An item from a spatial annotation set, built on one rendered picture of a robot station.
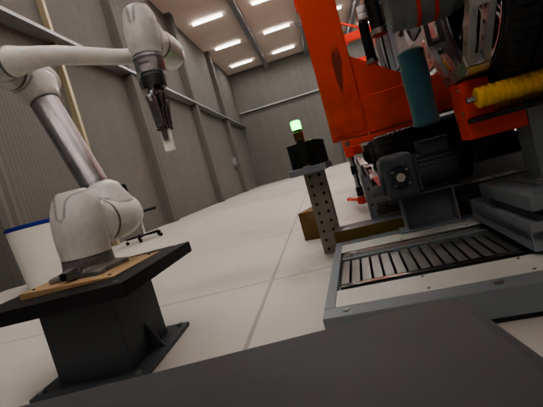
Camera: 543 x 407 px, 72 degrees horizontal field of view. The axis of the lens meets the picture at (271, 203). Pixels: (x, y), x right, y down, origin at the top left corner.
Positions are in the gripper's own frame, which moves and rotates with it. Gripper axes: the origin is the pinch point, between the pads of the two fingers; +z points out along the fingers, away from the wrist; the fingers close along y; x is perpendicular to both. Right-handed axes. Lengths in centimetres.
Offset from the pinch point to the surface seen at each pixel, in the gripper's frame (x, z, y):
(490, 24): 93, -7, 8
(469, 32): 88, -7, 8
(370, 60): 69, -15, -29
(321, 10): 58, -47, -58
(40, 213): -341, -3, -352
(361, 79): 69, -15, -59
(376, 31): 66, -14, 4
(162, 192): -328, -2, -727
